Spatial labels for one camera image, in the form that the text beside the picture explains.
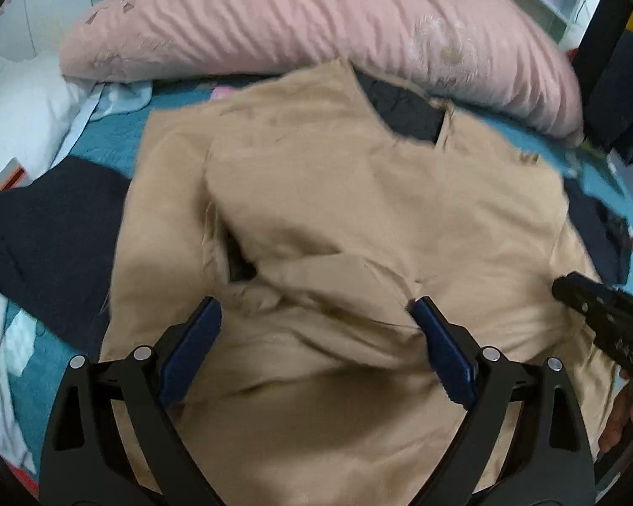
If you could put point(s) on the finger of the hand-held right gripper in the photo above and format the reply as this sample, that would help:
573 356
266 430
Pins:
601 311

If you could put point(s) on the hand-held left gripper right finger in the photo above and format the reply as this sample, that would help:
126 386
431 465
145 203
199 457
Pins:
446 348

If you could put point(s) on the tan jacket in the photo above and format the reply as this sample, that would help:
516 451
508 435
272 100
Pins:
348 195

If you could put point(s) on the person's right hand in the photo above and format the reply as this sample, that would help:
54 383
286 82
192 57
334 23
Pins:
620 416

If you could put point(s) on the white bedding cloth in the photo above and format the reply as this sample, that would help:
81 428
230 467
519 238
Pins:
26 110

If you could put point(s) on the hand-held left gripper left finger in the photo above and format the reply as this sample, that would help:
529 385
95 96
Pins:
192 348

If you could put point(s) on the dark cloth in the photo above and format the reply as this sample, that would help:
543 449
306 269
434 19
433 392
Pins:
598 232

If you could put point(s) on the red and white packet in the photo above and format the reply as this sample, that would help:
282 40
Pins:
11 176

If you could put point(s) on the dark denim jacket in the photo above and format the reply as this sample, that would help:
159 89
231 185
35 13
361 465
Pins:
47 232

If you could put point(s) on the pink pillow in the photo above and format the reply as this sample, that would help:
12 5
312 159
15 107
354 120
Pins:
295 16

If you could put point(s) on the teal quilted bed mat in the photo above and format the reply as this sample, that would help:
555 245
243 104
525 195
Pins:
116 132

